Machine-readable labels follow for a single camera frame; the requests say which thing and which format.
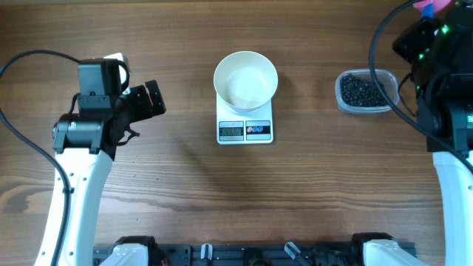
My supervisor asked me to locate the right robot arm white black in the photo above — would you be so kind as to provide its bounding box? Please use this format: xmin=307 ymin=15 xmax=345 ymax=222
xmin=387 ymin=1 xmax=472 ymax=265

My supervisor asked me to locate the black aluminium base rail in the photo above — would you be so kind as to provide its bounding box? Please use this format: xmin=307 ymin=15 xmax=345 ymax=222
xmin=92 ymin=242 xmax=417 ymax=266

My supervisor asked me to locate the left black camera cable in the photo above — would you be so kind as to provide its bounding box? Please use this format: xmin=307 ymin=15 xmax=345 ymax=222
xmin=0 ymin=50 xmax=81 ymax=266

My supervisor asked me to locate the white round bowl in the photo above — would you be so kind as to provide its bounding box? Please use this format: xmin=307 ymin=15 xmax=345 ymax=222
xmin=213 ymin=51 xmax=279 ymax=112

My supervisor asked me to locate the clear plastic food container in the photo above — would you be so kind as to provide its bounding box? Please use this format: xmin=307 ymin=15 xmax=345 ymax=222
xmin=335 ymin=69 xmax=400 ymax=115

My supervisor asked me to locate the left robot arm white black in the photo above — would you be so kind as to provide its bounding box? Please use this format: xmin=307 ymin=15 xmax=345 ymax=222
xmin=35 ymin=53 xmax=166 ymax=265

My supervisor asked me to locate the pink scoop with blue handle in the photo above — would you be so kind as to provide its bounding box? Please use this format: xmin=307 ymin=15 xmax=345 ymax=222
xmin=412 ymin=0 xmax=452 ymax=18

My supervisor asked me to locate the white digital kitchen scale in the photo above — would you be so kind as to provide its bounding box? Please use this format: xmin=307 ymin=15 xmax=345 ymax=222
xmin=217 ymin=96 xmax=273 ymax=145

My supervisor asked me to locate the black beans pile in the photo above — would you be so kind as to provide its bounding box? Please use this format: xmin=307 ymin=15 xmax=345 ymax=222
xmin=340 ymin=74 xmax=387 ymax=107

